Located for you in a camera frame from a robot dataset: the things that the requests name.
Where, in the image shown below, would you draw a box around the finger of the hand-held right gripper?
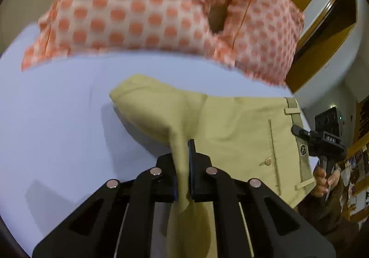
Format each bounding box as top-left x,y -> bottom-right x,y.
291,125 -> 312,143

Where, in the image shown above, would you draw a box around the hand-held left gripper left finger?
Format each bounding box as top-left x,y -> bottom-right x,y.
32,153 -> 178,258

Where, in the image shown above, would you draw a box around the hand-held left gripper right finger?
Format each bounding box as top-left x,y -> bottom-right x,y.
188,139 -> 336,258

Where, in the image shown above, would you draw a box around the khaki pants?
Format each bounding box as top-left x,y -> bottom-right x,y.
109,74 -> 316,258

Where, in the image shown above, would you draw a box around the person's right forearm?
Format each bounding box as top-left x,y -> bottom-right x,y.
296,179 -> 361,245

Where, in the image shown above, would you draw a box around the person's right hand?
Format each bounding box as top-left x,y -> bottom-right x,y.
312,163 -> 342,198

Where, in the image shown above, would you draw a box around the wooden bookshelf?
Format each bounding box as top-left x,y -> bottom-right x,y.
342,97 -> 369,225

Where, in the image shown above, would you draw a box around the light blue bed sheet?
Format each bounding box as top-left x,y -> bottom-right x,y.
0,23 -> 313,258

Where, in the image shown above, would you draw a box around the orange dotted white cloth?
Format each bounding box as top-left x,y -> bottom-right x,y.
21,0 -> 306,87

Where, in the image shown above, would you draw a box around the wooden door frame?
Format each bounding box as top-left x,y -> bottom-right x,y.
285,0 -> 358,95

